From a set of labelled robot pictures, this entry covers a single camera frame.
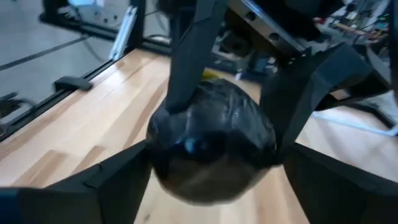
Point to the black table clamp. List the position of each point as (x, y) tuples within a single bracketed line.
[(73, 83)]

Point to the black metal table frame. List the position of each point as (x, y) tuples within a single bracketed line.
[(37, 109)]

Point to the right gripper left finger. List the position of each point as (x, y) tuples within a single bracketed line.
[(77, 202)]

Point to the dark bumpy avocado toy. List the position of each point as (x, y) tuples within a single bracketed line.
[(217, 124)]

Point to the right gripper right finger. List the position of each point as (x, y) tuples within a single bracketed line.
[(342, 199)]

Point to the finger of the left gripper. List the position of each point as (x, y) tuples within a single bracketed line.
[(304, 90), (192, 53)]

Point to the white metal bar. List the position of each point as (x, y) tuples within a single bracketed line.
[(124, 32)]

